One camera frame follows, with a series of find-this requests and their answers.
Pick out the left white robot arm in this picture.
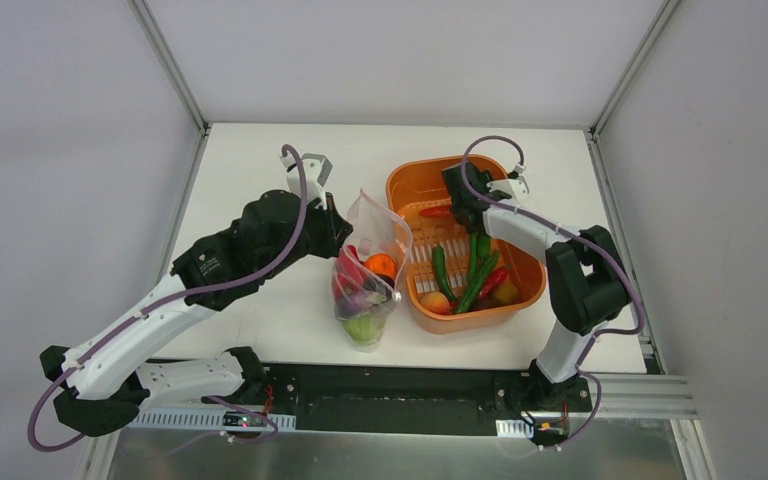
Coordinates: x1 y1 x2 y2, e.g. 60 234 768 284
40 190 353 437

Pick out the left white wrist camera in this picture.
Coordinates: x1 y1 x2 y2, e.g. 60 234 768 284
280 153 333 210

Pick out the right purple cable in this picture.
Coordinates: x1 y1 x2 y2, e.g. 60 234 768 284
460 135 647 458

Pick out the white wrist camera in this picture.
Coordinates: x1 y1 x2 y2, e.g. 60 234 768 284
280 153 333 210
505 164 531 204

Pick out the orange plastic basket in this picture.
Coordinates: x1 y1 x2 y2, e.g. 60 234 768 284
387 157 547 335

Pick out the orange yellow toy peach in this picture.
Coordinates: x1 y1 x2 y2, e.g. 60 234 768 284
420 291 452 316

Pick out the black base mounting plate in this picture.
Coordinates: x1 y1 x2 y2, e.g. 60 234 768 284
201 360 594 439

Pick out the purple cable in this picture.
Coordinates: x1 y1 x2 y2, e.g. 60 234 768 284
460 135 647 458
26 144 309 454

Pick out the orange toy tangerine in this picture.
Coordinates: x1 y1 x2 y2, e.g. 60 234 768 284
363 253 399 281

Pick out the long green toy pepper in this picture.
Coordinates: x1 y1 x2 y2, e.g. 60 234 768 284
453 250 501 315

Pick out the red toy chili pepper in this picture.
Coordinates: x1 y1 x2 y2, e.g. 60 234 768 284
331 245 364 300

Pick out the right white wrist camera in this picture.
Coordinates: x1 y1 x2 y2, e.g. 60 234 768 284
505 164 531 204

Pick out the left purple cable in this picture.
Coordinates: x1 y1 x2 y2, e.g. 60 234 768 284
26 144 309 454

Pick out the small red toy pepper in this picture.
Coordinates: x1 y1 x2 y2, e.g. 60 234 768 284
477 266 508 299

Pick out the green toy cabbage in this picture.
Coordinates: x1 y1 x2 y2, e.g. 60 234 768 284
342 314 386 345

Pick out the purple toy eggplant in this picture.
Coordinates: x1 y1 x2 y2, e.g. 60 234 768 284
334 289 392 319

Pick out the dark green toy cucumber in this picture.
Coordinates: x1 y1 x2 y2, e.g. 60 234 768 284
466 233 479 283

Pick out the clear pink zip top bag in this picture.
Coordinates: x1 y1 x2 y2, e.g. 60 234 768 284
332 191 414 351

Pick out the dark purple toy mangosteen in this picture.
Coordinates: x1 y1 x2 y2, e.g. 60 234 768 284
378 275 395 289

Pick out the small yellow toy fruit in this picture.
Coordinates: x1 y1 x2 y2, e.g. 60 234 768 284
491 283 521 307

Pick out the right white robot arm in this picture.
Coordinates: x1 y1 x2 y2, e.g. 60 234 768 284
441 161 632 410

